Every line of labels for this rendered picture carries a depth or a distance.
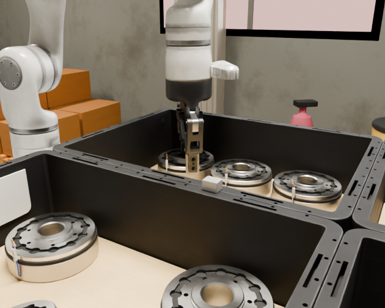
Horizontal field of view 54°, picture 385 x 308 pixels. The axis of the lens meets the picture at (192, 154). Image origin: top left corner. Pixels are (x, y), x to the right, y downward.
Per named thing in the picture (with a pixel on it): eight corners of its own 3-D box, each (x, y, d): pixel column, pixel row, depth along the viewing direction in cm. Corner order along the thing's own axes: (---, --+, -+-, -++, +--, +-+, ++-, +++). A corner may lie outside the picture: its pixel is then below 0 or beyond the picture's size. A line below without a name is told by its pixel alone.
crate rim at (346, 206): (48, 164, 54) (46, 147, 53) (168, 118, 78) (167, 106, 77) (344, 246, 35) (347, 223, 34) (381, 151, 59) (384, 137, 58)
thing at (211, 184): (201, 189, 40) (201, 179, 40) (208, 185, 41) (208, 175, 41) (216, 194, 39) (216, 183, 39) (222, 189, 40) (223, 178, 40)
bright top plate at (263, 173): (199, 176, 62) (199, 172, 62) (227, 157, 70) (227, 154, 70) (256, 190, 57) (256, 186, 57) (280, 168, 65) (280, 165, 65)
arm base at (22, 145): (10, 207, 81) (-1, 129, 75) (46, 192, 88) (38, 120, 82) (39, 219, 76) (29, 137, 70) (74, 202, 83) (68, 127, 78)
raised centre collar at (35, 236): (20, 239, 44) (19, 234, 44) (51, 219, 48) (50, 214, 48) (53, 249, 42) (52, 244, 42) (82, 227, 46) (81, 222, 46)
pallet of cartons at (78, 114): (132, 143, 349) (128, 73, 328) (22, 183, 267) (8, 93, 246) (78, 129, 392) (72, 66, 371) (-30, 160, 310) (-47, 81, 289)
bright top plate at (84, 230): (-15, 249, 43) (-16, 244, 43) (50, 209, 52) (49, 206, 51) (55, 271, 39) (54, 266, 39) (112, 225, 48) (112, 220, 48)
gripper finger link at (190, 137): (185, 117, 57) (184, 148, 61) (187, 124, 56) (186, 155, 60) (203, 117, 58) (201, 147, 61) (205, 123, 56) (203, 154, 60)
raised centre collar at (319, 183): (285, 184, 58) (285, 180, 58) (297, 174, 62) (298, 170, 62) (317, 192, 56) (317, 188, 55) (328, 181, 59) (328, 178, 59)
